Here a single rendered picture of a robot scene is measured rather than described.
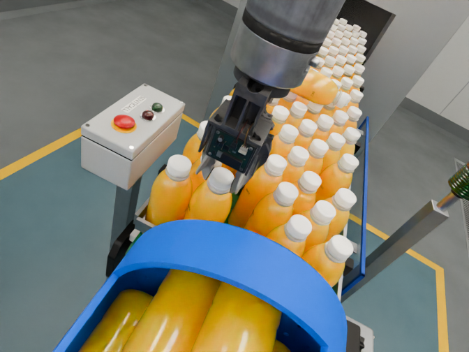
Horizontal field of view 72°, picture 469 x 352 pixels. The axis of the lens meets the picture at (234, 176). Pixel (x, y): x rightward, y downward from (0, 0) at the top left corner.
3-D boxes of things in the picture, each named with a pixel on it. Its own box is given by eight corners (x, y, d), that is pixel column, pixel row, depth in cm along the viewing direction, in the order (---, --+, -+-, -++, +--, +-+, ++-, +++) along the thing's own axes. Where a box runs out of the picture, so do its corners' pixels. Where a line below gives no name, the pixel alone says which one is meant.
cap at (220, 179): (227, 177, 56) (230, 170, 54) (232, 194, 53) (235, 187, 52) (205, 175, 54) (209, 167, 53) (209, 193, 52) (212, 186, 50)
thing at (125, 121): (108, 125, 56) (109, 119, 55) (121, 116, 59) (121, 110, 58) (127, 134, 56) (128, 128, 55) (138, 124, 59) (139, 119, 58)
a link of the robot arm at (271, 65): (255, 6, 38) (329, 42, 38) (241, 45, 41) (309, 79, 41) (229, 23, 31) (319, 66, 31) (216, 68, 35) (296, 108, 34)
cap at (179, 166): (178, 184, 53) (180, 176, 52) (160, 170, 54) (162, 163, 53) (193, 173, 56) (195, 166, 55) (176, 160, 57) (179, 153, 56)
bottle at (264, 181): (248, 209, 80) (279, 154, 68) (262, 232, 76) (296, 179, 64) (223, 214, 76) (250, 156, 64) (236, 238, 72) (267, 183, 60)
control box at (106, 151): (79, 167, 60) (79, 123, 54) (138, 119, 76) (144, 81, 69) (127, 191, 60) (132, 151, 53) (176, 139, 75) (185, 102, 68)
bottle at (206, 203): (206, 230, 69) (234, 170, 57) (212, 260, 65) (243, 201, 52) (174, 230, 67) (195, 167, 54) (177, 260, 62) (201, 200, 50)
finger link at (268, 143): (232, 170, 49) (241, 121, 44) (236, 163, 51) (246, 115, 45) (261, 180, 49) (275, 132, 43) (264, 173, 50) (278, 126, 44)
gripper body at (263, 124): (194, 154, 42) (220, 71, 34) (218, 123, 49) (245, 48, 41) (246, 181, 42) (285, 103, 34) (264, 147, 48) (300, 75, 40)
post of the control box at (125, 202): (100, 331, 132) (119, 152, 66) (106, 322, 135) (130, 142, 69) (108, 336, 132) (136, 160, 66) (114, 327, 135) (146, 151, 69)
